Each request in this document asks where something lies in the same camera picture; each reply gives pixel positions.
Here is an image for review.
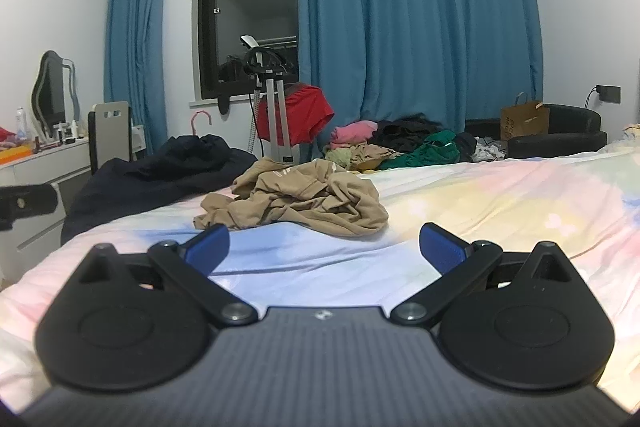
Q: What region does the narrow blue curtain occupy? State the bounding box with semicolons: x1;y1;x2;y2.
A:
103;0;173;155

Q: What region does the red garment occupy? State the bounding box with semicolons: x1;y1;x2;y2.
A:
255;83;335;146

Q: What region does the grey chair back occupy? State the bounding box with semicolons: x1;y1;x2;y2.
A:
87;101;133;178

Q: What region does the dark navy blanket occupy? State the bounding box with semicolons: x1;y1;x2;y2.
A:
61;134;258;245

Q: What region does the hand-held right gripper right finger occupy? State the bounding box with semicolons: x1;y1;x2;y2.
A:
390;222;571;327

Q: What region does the wide blue curtain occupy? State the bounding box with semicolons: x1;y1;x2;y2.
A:
292;0;545;148

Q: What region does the garment steamer stand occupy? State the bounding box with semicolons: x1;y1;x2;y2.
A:
217;36;301;165

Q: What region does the pink garment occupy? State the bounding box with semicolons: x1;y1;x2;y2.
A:
330;120;379;145

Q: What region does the green garment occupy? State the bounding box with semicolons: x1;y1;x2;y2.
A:
382;130;461;170

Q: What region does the black armchair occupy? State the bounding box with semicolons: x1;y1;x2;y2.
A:
465;103;608;159

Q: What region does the yellow-green garment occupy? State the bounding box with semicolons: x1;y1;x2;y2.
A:
322;147;356;168

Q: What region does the pink hanger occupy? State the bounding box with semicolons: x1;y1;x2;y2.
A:
189;109;213;136

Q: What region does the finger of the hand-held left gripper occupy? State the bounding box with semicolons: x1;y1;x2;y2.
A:
0;183;59;230

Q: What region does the brown paper bag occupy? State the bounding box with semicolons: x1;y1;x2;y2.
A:
501;92;551;141

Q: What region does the white clothes heap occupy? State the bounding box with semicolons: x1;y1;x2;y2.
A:
472;136;508;159

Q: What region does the tan shirt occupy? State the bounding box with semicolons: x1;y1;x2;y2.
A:
193;157;389;239

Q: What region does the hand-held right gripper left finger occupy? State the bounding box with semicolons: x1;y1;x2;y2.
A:
75;224;260;327

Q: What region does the black wall socket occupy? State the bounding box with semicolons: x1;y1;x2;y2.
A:
586;84;622;105

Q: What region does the orange box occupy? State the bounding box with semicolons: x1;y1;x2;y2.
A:
0;143;33;165

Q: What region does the wavy framed mirror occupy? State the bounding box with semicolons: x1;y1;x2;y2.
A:
31;50;81;140

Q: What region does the white dresser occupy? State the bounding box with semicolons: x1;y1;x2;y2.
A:
0;136;93;280

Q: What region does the crumpled khaki garment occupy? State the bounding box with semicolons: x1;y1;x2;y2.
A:
347;143;401;172

